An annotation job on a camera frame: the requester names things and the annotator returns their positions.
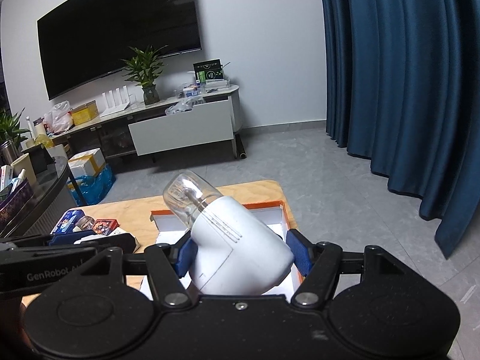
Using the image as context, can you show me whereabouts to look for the potted green plant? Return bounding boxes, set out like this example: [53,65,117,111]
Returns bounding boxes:
[123,46,164,106]

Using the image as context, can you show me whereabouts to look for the black green display box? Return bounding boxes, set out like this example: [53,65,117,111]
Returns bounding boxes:
[193,58,224,85]

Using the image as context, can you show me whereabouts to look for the black television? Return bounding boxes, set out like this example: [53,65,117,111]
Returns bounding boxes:
[37,0,201,99]

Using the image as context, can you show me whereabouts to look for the black round side table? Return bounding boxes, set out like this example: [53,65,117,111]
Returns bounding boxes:
[1,157,77,238]

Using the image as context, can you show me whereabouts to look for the dark playing card box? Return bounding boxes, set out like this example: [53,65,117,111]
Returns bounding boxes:
[92,219,119,236]

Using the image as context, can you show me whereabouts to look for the blue tissue pack box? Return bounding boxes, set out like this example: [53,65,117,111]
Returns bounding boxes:
[50,209,85,235]

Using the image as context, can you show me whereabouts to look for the blue curtain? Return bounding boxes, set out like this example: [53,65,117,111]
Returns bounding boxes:
[322,0,479,257]

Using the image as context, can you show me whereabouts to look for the yellow box on cabinet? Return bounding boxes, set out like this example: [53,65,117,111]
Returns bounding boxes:
[71,101,99,126]

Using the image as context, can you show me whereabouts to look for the left potted plant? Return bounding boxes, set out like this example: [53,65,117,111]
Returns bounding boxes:
[1,109,29,156]

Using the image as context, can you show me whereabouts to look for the cardboard boxes on floor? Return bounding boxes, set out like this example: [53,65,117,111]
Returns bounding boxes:
[67,148,116,206]

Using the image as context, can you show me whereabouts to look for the white plastic bag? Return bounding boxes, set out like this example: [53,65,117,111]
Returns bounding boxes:
[43,101,73,134]

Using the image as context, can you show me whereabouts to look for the orange white shallow box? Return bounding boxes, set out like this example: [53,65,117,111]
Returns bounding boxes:
[151,197,302,299]

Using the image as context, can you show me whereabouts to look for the white plug-in vaporizer with bottle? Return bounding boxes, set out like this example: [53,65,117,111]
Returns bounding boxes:
[163,171,294,296]

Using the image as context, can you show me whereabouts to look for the white wifi router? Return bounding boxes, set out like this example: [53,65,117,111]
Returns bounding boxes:
[99,85,130,117]

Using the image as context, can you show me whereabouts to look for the white tv cabinet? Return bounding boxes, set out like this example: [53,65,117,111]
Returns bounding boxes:
[53,85,247,160]

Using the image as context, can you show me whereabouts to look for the purple tray of boxes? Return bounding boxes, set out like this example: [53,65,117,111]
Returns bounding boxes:
[1,169,33,231]

